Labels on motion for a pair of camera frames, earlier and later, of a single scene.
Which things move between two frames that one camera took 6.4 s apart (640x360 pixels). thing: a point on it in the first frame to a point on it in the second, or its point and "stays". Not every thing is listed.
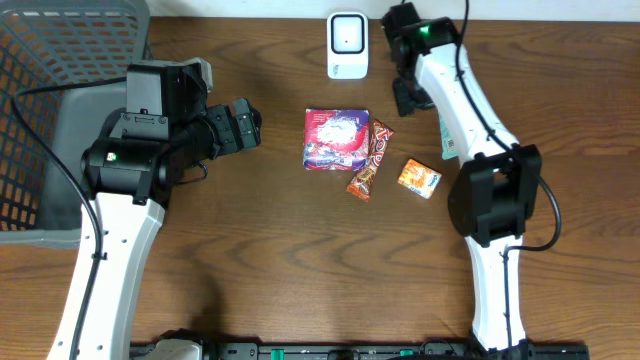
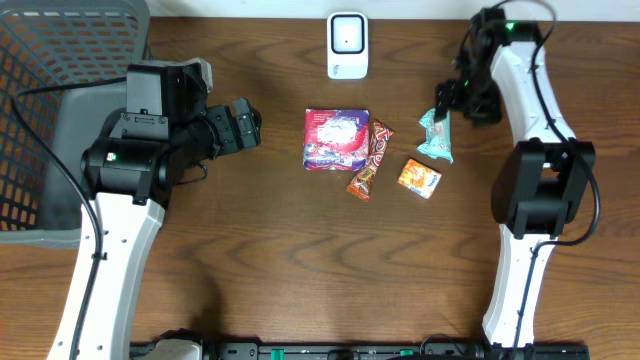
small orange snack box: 419,178 stays
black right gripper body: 410,96 to 477,98
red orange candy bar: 360,186 stays
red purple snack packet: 336,139 stays
